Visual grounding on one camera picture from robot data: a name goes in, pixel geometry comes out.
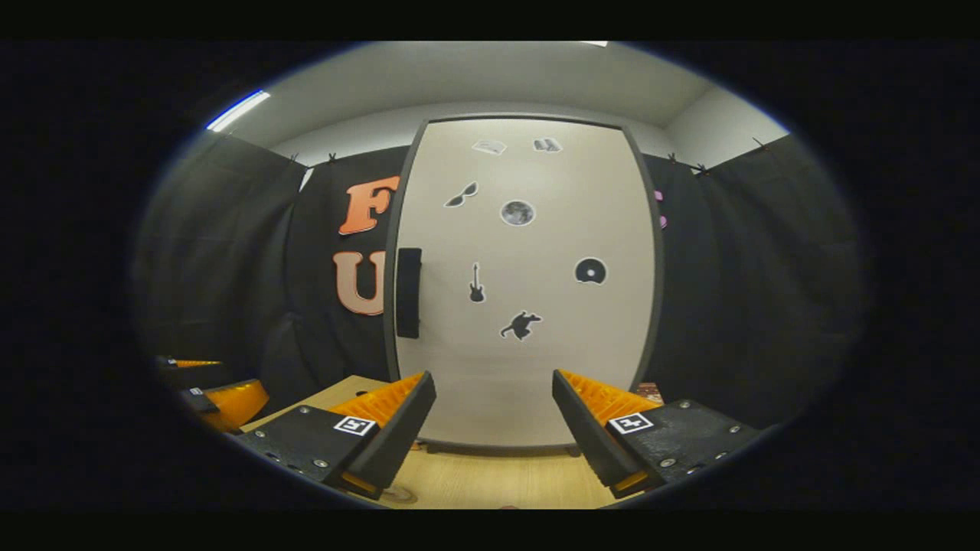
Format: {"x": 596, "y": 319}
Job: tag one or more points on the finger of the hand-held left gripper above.
{"x": 195, "y": 375}
{"x": 237, "y": 405}

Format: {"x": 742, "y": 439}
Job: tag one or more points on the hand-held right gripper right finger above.
{"x": 586, "y": 436}

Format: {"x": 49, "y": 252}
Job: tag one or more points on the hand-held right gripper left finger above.
{"x": 390, "y": 436}

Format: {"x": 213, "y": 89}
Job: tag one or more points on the white cabinet door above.
{"x": 536, "y": 367}

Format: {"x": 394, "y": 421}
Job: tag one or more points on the grey cabinet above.
{"x": 490, "y": 449}

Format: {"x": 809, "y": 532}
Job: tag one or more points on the brown cover book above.
{"x": 651, "y": 392}

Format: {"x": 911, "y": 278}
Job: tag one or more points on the black backdrop cloth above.
{"x": 750, "y": 306}

